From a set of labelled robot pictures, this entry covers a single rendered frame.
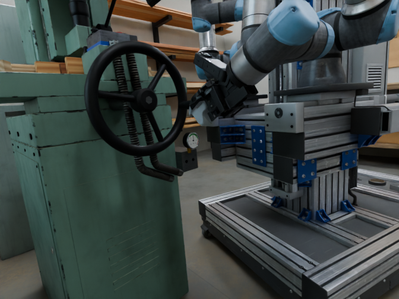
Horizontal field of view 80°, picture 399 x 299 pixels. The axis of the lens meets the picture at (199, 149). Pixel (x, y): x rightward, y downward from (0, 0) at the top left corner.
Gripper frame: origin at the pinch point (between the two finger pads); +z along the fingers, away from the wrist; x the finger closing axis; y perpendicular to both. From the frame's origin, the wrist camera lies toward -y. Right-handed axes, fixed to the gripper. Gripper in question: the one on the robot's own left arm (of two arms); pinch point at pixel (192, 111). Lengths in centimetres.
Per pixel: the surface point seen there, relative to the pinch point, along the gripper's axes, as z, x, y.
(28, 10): 30, -24, -64
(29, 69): 24, -30, -33
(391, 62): 13, 314, -27
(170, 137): 7.3, -5.3, 3.2
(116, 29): 187, 103, -220
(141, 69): 5.6, -6.1, -18.6
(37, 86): 13.6, -31.5, -20.1
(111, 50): -4.5, -18.0, -16.1
